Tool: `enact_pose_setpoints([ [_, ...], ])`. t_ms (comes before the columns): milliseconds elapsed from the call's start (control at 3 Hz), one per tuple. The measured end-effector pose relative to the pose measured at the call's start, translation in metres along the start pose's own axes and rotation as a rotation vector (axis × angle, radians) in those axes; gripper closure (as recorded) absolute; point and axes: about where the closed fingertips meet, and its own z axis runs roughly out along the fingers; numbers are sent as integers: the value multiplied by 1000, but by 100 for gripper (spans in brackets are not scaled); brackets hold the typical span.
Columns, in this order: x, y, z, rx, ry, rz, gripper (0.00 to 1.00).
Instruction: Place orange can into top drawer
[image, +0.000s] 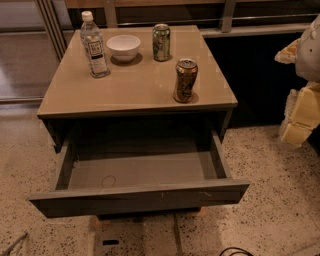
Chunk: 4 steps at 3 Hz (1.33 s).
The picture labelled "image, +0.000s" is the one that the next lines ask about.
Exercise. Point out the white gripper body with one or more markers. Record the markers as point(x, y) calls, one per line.
point(309, 55)

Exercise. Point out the white bowl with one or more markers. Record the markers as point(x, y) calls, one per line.
point(124, 48)

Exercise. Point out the orange soda can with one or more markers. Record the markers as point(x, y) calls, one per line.
point(186, 70)

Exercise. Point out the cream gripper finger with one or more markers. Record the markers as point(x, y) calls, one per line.
point(288, 54)
point(302, 114)

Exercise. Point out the metal window railing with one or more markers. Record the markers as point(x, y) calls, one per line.
point(215, 18)

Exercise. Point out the clear plastic water bottle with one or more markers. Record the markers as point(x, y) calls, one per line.
point(93, 43)

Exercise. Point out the green soda can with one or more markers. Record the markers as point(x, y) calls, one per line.
point(161, 42)

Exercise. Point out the grey metal rod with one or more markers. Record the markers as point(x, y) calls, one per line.
point(12, 245)

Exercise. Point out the open grey top drawer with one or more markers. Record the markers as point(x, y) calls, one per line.
point(111, 176)

